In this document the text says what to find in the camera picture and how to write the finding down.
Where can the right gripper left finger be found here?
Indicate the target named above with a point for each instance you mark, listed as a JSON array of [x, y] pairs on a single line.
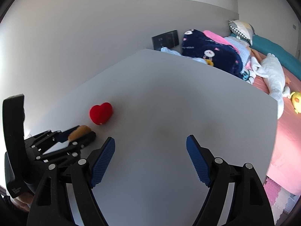
[[51, 203]]

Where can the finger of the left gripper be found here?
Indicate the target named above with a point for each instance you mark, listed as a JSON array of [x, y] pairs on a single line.
[[69, 153], [49, 136]]

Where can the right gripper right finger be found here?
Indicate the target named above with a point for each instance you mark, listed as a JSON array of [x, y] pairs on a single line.
[[249, 205]]

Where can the brown bear cookie plush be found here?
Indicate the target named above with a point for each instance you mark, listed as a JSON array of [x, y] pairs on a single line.
[[79, 132]]

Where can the person's left hand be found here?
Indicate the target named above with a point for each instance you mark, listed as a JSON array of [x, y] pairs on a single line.
[[23, 201]]

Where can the pink grey foam floor mat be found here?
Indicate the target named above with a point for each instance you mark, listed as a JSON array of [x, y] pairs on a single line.
[[281, 201]]

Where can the red heart toy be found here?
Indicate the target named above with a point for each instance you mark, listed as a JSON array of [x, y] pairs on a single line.
[[100, 114]]

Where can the yellow chick plush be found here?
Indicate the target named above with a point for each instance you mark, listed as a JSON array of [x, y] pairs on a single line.
[[296, 101]]

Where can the white goose plush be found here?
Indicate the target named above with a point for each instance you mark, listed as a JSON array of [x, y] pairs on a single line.
[[271, 71]]

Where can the teal pillow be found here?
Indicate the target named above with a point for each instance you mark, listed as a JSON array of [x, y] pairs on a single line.
[[266, 46]]

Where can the navy patterned blanket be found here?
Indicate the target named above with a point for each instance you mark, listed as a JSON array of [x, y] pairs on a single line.
[[218, 52]]

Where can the light blue blanket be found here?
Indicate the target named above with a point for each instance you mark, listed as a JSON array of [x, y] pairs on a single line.
[[242, 47]]

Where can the checkered grey pillow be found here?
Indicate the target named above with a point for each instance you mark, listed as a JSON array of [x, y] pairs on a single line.
[[242, 30]]

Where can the black wall socket panel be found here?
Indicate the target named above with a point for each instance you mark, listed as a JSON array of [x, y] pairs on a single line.
[[169, 39]]

